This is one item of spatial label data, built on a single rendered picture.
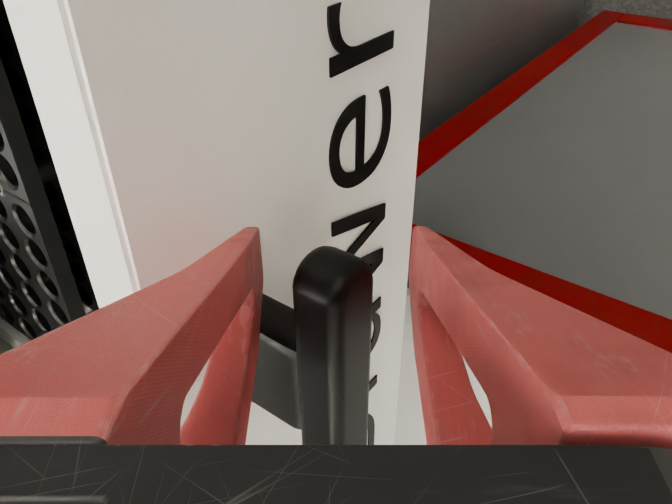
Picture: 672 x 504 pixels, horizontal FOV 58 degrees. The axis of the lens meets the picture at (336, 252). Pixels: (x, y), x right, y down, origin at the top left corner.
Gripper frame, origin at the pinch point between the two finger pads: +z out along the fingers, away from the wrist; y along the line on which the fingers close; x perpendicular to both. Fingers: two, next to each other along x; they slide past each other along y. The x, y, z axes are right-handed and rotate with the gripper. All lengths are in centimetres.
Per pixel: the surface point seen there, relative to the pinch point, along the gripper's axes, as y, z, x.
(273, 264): 1.6, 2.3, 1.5
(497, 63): -17, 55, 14
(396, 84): -1.7, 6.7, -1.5
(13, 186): 10.8, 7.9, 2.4
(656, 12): -45, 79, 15
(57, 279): 10.0, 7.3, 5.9
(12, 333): 16.8, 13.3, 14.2
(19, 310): 13.8, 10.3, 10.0
